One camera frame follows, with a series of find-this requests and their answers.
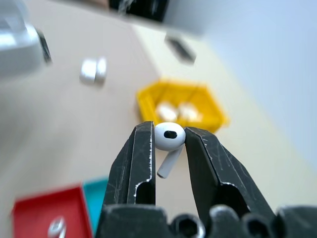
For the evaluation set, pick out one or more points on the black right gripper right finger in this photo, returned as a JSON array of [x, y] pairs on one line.
[[213, 171]]

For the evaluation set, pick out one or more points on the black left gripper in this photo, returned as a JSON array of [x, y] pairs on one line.
[[45, 48]]

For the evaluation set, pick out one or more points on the black box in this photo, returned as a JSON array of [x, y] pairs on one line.
[[138, 7]]

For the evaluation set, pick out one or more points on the white earbud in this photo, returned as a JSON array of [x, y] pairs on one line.
[[170, 138], [57, 227]]

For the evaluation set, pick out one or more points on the red plastic tray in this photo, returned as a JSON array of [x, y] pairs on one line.
[[49, 213]]

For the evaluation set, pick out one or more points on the white earbuds in yellow bin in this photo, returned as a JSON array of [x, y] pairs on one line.
[[167, 112]]

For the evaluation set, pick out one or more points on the black rectangular device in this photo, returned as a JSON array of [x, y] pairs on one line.
[[180, 48]]

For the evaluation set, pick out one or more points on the teal plastic tray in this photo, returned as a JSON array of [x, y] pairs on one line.
[[95, 198]]

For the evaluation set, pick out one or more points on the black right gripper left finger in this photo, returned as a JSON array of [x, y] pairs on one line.
[[128, 168]]

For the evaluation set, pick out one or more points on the yellow plastic bin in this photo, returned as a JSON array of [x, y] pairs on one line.
[[183, 104]]

